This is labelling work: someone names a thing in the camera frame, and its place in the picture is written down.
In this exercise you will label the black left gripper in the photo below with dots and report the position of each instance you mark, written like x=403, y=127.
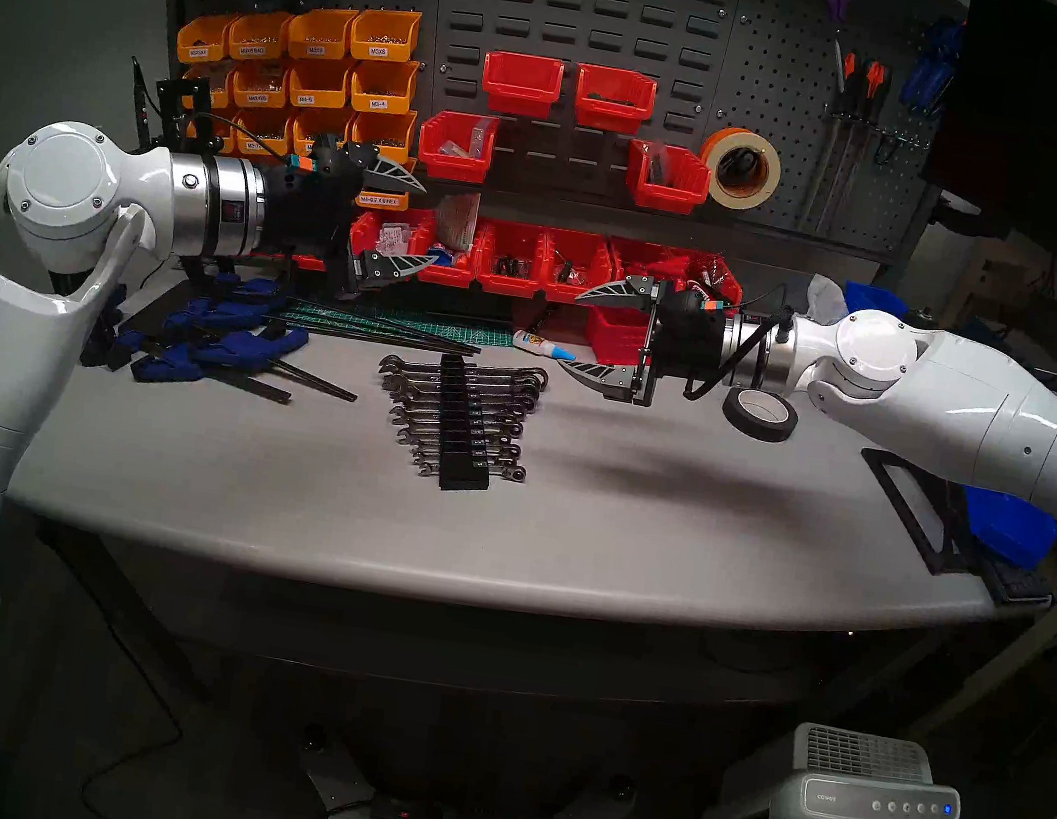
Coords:
x=312, y=212

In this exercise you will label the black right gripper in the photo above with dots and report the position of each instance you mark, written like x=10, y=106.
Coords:
x=689, y=343

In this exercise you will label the black wrench holder case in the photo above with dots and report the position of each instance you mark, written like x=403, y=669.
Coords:
x=465, y=478

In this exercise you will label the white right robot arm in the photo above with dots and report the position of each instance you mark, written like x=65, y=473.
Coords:
x=978, y=408

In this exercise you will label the red stacking parts bin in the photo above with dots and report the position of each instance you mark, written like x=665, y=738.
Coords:
x=612, y=337
x=714, y=269
x=310, y=263
x=454, y=276
x=643, y=256
x=378, y=231
x=580, y=250
x=510, y=240

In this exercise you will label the clear bag of screws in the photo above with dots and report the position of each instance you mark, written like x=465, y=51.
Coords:
x=391, y=240

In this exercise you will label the yellow bin labelled HEX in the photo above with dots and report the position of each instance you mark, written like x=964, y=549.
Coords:
x=384, y=198

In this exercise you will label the bagged user manual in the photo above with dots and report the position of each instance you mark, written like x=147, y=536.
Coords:
x=457, y=220

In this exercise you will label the black marker pen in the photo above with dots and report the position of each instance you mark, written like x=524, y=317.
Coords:
x=541, y=318

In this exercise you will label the white glue bottle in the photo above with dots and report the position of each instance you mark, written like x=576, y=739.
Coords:
x=538, y=344

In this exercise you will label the yellow bin labelled M3-6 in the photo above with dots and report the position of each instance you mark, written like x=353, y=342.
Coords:
x=387, y=130

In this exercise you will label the largest chrome ratchet wrench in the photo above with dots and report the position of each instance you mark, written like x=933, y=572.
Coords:
x=533, y=377

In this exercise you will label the large chrome ratchet wrench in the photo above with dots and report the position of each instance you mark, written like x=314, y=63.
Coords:
x=529, y=387
x=524, y=397

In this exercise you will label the clear plastic parts bag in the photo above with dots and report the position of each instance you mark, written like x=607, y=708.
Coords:
x=657, y=158
x=474, y=137

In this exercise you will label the yellow bin labelled M3-8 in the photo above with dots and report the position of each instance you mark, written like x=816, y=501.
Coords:
x=320, y=122

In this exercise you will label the green cutting mat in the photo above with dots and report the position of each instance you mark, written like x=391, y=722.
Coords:
x=490, y=337

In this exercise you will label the medium chrome ratchet wrench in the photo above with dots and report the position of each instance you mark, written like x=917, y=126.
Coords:
x=516, y=418
x=512, y=428
x=511, y=438

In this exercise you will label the yellow bin labelled M3-4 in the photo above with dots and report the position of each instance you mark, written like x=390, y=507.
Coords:
x=383, y=87

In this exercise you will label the black tape roll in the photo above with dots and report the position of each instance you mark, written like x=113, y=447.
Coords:
x=733, y=415

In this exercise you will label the blue bar clamp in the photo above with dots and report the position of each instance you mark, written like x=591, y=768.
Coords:
x=219, y=316
x=257, y=289

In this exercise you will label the yellow bin labelled M4-6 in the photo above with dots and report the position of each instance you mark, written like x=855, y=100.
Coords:
x=318, y=84

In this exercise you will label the small chrome ratchet wrench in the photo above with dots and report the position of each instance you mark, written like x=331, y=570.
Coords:
x=510, y=448
x=511, y=465
x=510, y=457

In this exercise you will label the yellow bin labelled M3-12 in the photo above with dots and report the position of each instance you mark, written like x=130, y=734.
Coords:
x=261, y=127

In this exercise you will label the black steel clamp bar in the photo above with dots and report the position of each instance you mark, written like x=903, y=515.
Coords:
x=318, y=381
x=253, y=387

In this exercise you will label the yellow plastic parts bin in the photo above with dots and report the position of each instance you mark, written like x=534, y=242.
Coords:
x=201, y=40
x=384, y=36
x=319, y=35
x=213, y=84
x=258, y=38
x=218, y=130

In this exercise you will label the yellow bin labelled M4X4X6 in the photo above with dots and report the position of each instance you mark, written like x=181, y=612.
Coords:
x=259, y=85

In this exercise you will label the large blue trigger clamp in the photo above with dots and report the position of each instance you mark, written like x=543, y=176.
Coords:
x=224, y=351

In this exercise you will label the cream masking tape roll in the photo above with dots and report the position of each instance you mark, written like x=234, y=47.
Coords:
x=717, y=142

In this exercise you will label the black soldering tool stand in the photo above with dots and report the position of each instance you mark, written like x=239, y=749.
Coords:
x=179, y=115

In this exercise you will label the blue plastic bin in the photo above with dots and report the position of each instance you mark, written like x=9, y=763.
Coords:
x=881, y=297
x=1015, y=526

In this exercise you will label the black soldering pen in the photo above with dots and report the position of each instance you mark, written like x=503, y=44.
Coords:
x=137, y=100

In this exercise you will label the dark pegboard with hand tools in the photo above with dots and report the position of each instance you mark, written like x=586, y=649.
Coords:
x=790, y=79

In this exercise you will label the black angled stand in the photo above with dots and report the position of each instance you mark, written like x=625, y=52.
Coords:
x=914, y=512

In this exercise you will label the orange black screwdriver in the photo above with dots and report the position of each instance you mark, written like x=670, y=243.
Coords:
x=847, y=72
x=873, y=79

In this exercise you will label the black power strip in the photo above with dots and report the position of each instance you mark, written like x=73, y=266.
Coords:
x=462, y=816

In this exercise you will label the white air purifier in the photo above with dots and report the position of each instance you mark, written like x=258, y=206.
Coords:
x=824, y=807

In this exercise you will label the red wall-hung parts bin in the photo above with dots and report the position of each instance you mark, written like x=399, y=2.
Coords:
x=672, y=189
x=454, y=159
x=614, y=98
x=520, y=85

